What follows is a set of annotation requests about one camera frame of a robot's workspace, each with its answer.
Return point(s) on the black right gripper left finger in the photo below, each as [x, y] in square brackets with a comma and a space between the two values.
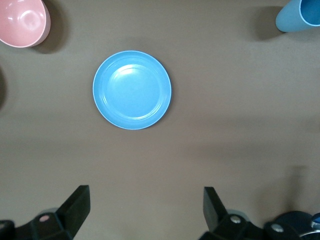
[73, 215]

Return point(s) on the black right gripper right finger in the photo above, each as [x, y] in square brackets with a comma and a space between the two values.
[216, 217]

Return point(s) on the blue plate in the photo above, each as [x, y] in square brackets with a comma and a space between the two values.
[132, 90]

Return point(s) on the glass pot lid blue knob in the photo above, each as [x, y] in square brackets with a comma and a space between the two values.
[315, 225]

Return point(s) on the pink bowl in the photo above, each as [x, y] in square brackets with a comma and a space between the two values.
[22, 22]

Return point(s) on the blue cup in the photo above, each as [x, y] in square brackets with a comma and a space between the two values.
[290, 20]

